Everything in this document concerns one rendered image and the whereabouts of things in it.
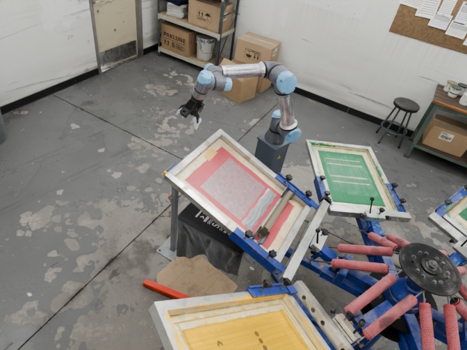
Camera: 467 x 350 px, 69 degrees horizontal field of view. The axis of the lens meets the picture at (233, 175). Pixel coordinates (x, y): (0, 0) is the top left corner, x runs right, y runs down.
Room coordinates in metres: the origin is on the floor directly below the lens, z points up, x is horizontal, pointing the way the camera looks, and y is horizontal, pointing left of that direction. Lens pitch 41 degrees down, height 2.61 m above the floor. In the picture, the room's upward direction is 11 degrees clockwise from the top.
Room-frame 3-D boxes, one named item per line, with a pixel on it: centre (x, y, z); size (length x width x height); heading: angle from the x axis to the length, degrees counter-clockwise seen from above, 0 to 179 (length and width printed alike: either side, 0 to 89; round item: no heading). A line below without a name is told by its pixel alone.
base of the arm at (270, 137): (2.08, -0.25, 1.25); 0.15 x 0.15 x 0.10
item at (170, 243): (1.81, 0.41, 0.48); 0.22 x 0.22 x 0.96; 67
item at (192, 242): (1.31, 0.07, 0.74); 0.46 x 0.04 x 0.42; 67
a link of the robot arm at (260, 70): (1.90, 0.05, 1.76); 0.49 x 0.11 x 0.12; 121
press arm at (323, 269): (1.31, -0.46, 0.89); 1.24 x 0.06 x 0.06; 67
